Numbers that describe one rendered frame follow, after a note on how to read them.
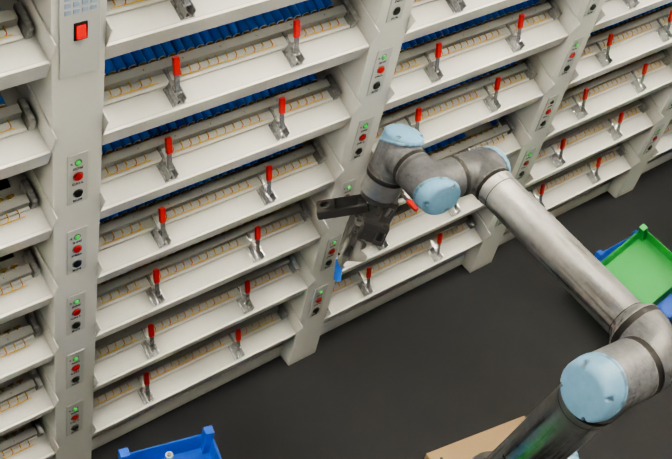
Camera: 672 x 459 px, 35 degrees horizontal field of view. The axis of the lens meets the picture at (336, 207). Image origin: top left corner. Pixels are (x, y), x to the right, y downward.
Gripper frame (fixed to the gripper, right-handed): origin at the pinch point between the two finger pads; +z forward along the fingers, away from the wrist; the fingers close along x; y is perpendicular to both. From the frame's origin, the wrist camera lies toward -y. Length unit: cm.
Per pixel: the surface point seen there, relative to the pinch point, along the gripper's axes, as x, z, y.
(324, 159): 8.4, -19.4, -10.3
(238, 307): 4.4, 25.5, -17.1
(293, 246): 6.3, 4.7, -9.8
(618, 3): 62, -59, 57
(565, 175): 93, 10, 82
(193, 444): -40, 28, -23
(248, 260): -0.5, 7.2, -19.8
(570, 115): 70, -21, 64
